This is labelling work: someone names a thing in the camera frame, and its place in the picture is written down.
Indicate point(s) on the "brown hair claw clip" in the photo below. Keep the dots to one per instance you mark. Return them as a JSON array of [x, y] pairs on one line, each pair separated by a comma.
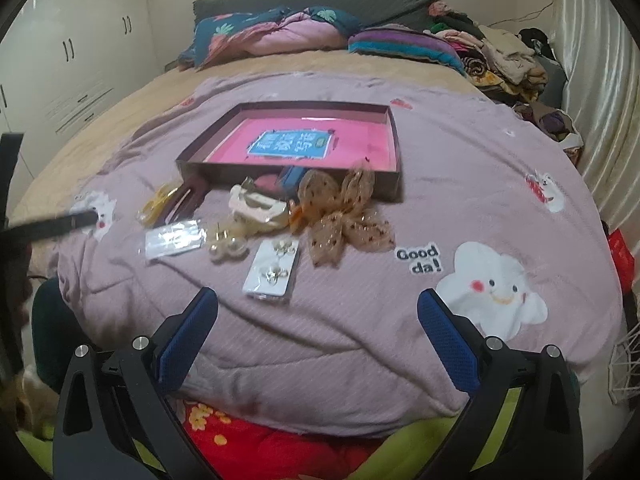
[[187, 200]]

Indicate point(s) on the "shallow brown cardboard box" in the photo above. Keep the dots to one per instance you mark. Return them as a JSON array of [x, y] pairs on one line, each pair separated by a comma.
[[385, 187]]

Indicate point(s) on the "yellow rings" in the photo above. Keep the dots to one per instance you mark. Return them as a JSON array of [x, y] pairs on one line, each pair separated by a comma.
[[150, 207]]

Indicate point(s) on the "small blue box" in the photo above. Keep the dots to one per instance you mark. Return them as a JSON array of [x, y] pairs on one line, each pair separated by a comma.
[[292, 177]]

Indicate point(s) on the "blue strawberry print quilt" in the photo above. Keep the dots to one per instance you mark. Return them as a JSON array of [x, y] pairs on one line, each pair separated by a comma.
[[300, 32]]

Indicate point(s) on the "purple printed blanket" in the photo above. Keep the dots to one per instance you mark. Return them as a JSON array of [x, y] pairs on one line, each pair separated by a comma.
[[450, 160]]

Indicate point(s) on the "white wardrobe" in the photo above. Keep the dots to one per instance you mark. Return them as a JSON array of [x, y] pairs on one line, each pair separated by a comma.
[[65, 60]]

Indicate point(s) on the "dark teal cloth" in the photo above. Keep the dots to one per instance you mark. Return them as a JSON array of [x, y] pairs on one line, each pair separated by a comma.
[[50, 330]]

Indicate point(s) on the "long white earring card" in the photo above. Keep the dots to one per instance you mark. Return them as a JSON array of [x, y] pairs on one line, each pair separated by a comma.
[[270, 285]]

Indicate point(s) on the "red bag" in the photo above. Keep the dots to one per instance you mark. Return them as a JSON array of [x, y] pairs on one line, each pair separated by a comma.
[[622, 255]]

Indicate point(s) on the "cream satin curtain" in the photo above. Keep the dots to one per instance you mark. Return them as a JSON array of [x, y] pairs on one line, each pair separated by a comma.
[[600, 85]]

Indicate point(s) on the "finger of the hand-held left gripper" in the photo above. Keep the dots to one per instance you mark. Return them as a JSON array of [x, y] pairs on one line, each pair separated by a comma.
[[50, 227]]

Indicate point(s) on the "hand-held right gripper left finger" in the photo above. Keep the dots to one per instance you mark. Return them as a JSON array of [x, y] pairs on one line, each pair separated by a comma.
[[187, 340]]

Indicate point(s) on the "pink book with blue label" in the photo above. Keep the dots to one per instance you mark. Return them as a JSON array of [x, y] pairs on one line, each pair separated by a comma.
[[360, 145]]

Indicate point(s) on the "orange spiral hair clip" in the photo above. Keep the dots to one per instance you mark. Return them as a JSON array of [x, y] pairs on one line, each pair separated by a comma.
[[296, 217]]

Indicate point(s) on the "white hair claw clip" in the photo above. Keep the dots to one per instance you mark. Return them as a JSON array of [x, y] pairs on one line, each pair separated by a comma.
[[255, 212]]

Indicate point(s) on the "beige tulle bow hair clip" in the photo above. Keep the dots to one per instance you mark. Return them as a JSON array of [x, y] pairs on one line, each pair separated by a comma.
[[345, 230]]

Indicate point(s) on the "red floral pants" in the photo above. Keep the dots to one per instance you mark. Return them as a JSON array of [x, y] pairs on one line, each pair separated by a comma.
[[250, 440]]

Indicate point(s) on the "white earring card packet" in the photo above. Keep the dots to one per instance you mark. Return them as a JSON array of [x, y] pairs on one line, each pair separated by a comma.
[[172, 240]]

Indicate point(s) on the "lime green cloth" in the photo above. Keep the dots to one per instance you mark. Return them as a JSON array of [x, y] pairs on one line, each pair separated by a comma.
[[415, 445]]

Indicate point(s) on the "pile of clothes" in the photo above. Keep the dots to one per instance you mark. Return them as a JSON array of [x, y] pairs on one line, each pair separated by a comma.
[[510, 55]]

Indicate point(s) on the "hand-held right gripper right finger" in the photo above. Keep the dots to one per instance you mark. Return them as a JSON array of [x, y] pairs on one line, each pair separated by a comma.
[[450, 345]]

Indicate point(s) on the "striped folded blanket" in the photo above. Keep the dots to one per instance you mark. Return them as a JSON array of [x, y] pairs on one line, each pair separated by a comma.
[[400, 42]]

